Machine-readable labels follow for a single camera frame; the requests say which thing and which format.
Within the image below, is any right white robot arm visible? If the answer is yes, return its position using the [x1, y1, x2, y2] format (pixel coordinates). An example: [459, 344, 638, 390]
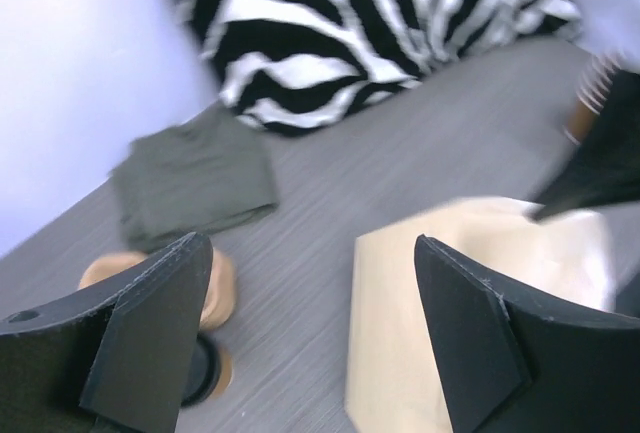
[531, 0, 639, 221]

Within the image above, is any olive green cloth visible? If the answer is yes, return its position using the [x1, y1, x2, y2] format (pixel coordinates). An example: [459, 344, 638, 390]
[111, 103, 279, 252]

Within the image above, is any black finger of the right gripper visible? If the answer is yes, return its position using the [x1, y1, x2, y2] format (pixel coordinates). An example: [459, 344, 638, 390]
[530, 70, 639, 221]

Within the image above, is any black plastic cup lid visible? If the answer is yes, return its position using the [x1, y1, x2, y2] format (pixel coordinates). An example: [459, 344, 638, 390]
[181, 334, 220, 408]

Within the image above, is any zebra print blanket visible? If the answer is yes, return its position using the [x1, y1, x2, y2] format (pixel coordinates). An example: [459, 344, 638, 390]
[173, 0, 581, 136]

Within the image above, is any brown paper coffee cup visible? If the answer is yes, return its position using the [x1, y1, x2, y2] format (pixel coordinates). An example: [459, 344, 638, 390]
[211, 343, 233, 398]

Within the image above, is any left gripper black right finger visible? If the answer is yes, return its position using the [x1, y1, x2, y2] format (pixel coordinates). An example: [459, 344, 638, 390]
[414, 236, 639, 433]

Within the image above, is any brown paper bag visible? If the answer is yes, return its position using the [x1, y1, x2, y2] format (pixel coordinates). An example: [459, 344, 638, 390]
[345, 197, 616, 433]

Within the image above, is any stack of paper cups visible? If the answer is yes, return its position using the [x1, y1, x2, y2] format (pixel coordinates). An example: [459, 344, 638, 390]
[564, 51, 625, 145]

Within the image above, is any brown pulp cup carrier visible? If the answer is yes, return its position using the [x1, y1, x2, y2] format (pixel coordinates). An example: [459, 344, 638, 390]
[78, 249, 237, 330]

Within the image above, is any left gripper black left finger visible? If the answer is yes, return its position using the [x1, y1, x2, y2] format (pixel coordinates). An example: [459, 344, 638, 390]
[1, 233, 213, 432]

